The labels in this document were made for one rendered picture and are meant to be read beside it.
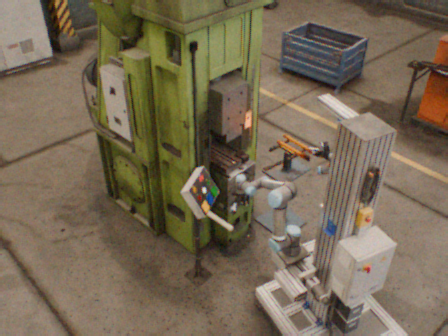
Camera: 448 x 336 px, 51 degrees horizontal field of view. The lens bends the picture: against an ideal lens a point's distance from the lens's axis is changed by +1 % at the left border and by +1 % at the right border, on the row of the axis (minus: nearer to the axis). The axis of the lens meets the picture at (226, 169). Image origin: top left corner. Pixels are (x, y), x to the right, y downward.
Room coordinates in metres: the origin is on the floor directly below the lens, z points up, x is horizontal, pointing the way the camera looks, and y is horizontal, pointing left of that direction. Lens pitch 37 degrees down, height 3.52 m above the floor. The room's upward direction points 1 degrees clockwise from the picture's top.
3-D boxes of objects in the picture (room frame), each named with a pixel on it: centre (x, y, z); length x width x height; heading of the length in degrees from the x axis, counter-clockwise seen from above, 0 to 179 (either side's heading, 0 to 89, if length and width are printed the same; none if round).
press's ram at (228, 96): (3.56, 0.06, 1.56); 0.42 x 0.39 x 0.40; 47
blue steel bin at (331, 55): (7.28, -1.56, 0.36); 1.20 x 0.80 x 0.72; 49
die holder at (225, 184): (3.57, 0.06, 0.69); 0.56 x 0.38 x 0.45; 47
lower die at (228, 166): (3.52, 0.09, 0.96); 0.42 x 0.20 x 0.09; 47
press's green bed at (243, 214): (3.57, 0.06, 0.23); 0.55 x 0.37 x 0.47; 47
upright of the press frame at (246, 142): (3.90, -0.06, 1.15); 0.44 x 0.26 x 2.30; 47
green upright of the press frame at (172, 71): (3.42, 0.40, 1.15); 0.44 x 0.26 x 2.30; 47
